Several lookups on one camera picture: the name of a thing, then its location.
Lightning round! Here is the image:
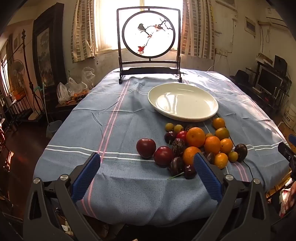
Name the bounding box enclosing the person's right hand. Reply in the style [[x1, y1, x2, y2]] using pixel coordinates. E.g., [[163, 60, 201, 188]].
[[285, 181, 296, 212]]

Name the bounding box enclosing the dark wooden side table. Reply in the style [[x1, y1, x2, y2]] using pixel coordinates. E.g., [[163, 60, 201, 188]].
[[55, 90, 89, 121]]

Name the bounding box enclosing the floral cloth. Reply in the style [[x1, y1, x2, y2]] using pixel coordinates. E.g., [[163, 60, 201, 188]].
[[279, 188, 292, 217]]

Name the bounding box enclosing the greenish yellow tangerine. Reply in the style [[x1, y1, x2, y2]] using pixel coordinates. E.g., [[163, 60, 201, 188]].
[[215, 127, 230, 140]]

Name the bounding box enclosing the large orange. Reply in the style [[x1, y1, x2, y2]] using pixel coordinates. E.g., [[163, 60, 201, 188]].
[[186, 127, 206, 148]]

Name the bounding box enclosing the large red plum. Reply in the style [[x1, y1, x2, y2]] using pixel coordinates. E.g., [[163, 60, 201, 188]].
[[154, 146, 174, 166]]

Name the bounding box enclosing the computer monitor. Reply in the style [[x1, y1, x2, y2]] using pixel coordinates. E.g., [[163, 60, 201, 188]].
[[255, 67, 284, 95]]

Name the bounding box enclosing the dark framed painting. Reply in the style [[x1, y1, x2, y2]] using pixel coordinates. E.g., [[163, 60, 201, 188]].
[[32, 3, 67, 93]]

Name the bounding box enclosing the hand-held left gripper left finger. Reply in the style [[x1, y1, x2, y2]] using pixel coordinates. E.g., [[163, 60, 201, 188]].
[[23, 152, 102, 241]]

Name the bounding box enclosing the smooth dark passion fruit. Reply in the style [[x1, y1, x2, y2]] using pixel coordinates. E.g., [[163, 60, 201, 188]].
[[234, 143, 248, 162]]

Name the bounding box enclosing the wrinkled dark passion fruit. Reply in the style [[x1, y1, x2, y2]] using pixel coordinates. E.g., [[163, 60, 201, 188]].
[[172, 138, 185, 156], [168, 157, 185, 176]]

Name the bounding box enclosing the white air conditioner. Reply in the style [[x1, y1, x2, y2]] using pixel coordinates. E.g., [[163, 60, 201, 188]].
[[264, 8, 296, 27]]

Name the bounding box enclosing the white oval plate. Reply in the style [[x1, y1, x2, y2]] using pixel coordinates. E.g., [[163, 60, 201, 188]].
[[147, 83, 219, 122]]

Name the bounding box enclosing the clear plastic bag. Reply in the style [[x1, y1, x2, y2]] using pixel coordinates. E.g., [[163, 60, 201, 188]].
[[57, 77, 88, 103], [82, 67, 96, 90]]

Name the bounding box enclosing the electric fan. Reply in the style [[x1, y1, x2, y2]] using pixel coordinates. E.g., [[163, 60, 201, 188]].
[[10, 60, 25, 88]]

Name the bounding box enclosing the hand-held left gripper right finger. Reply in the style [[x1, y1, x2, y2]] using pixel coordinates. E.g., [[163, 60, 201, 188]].
[[193, 152, 281, 241]]

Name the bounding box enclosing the dark red apple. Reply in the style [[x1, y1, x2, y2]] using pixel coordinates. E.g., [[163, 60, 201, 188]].
[[136, 138, 156, 158]]

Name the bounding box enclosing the checked beige curtain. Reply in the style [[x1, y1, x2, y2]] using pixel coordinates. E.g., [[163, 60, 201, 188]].
[[181, 0, 215, 59], [70, 0, 96, 63]]

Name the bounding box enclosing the small dark red plum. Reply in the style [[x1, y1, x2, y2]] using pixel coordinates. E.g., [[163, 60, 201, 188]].
[[184, 165, 197, 179], [164, 131, 177, 143]]

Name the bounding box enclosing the round bird table screen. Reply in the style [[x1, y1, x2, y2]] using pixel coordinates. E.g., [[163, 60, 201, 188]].
[[116, 8, 183, 84]]

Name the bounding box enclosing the white bucket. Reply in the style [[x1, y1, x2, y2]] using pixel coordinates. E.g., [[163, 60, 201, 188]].
[[282, 102, 296, 129]]

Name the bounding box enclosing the blue striped tablecloth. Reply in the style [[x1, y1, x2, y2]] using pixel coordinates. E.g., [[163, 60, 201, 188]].
[[33, 67, 292, 226]]

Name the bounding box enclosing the orange tangerine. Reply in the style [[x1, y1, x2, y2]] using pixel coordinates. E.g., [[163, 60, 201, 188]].
[[204, 136, 221, 154], [220, 138, 233, 154], [212, 117, 226, 130], [214, 153, 228, 169], [183, 146, 202, 165]]

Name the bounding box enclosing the black speaker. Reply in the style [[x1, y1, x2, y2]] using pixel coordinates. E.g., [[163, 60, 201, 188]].
[[274, 55, 288, 75]]

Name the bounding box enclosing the black hat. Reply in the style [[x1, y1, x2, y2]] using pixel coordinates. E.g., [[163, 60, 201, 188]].
[[229, 70, 252, 85]]

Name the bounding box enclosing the grey dustpan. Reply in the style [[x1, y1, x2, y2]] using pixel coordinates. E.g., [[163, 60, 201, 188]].
[[46, 120, 63, 139]]

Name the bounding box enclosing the bright window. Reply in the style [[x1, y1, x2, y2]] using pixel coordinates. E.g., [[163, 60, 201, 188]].
[[94, 0, 185, 52]]

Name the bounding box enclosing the metal coat stand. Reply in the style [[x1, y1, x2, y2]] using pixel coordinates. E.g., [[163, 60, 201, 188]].
[[21, 30, 47, 121]]

